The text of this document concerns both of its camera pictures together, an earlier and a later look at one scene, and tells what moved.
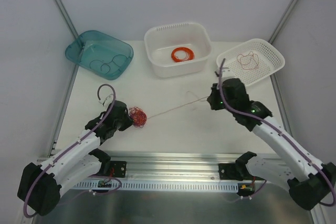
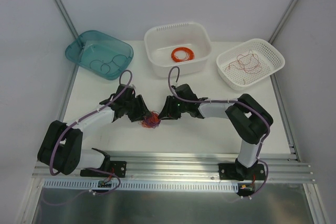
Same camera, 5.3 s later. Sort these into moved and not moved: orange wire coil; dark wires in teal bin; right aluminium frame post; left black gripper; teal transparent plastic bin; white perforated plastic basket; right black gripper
Moved: left black gripper; right black gripper
Not moved: teal transparent plastic bin; dark wires in teal bin; orange wire coil; right aluminium frame post; white perforated plastic basket
